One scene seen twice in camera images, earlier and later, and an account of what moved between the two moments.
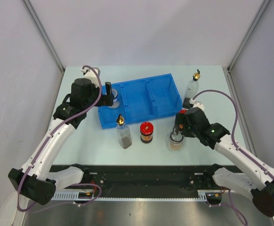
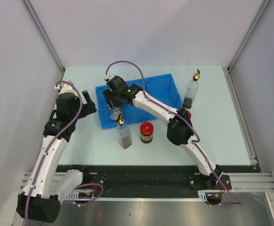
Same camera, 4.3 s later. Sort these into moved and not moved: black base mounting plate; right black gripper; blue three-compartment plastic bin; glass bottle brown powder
Moved: right black gripper
Not moved: black base mounting plate; glass bottle brown powder; blue three-compartment plastic bin
